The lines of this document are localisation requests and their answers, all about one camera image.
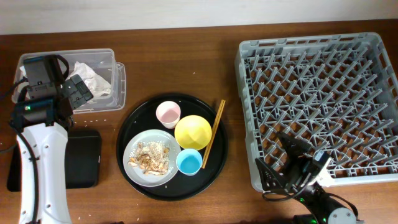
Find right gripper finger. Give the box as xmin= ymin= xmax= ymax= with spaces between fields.
xmin=277 ymin=131 xmax=312 ymax=159
xmin=255 ymin=158 xmax=285 ymax=191

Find white napkin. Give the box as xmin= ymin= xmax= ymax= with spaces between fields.
xmin=68 ymin=62 xmax=111 ymax=98

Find blue cup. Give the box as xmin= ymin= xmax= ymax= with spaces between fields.
xmin=176 ymin=149 xmax=203 ymax=176

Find yellow bowl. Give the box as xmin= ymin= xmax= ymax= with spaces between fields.
xmin=174 ymin=115 xmax=212 ymax=151

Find pink cup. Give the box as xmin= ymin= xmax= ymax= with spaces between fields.
xmin=155 ymin=101 xmax=181 ymax=129

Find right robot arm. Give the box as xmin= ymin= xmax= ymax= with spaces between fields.
xmin=255 ymin=131 xmax=363 ymax=223

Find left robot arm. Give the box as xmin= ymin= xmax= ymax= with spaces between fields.
xmin=9 ymin=55 xmax=93 ymax=223

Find grey dishwasher rack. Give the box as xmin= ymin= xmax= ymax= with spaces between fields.
xmin=235 ymin=32 xmax=397 ymax=191

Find clear plastic bin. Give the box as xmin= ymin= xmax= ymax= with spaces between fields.
xmin=14 ymin=49 xmax=126 ymax=114

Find black rectangular tray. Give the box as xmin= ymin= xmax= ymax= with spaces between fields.
xmin=7 ymin=129 xmax=102 ymax=192

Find food scraps with rice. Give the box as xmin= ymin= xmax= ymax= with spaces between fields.
xmin=128 ymin=141 xmax=170 ymax=176

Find grey plate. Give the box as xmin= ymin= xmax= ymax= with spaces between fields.
xmin=122 ymin=129 xmax=181 ymax=187

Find round black serving tray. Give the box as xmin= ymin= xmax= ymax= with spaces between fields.
xmin=116 ymin=93 xmax=228 ymax=201

